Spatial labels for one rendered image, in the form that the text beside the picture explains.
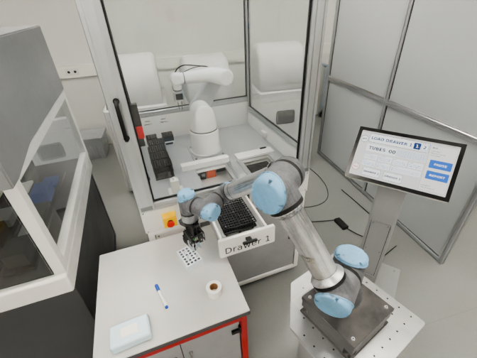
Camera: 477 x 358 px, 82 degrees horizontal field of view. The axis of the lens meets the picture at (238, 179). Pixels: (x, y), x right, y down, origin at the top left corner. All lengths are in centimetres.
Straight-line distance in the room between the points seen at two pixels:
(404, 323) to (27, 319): 168
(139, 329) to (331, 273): 76
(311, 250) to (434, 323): 164
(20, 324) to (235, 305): 104
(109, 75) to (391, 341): 148
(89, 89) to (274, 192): 407
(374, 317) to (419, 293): 134
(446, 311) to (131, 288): 207
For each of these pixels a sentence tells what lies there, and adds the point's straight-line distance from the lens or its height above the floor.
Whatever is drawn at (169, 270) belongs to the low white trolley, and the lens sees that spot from 147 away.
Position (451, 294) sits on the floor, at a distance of 267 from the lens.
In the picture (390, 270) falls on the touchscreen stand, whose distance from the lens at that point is 257.
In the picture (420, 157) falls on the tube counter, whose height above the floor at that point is 111.
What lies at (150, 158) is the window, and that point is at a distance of 140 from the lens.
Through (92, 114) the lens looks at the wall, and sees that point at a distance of 475.
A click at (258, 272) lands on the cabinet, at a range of 220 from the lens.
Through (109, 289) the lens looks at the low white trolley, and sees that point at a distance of 150.
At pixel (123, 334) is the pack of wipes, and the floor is 81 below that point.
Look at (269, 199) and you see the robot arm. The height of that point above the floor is 137.
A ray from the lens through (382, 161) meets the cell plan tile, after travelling 176.
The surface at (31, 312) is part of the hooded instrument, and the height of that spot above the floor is 66.
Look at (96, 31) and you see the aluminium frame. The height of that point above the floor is 179.
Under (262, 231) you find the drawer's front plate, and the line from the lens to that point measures 137.
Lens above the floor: 186
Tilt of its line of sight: 33 degrees down
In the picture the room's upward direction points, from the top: 3 degrees counter-clockwise
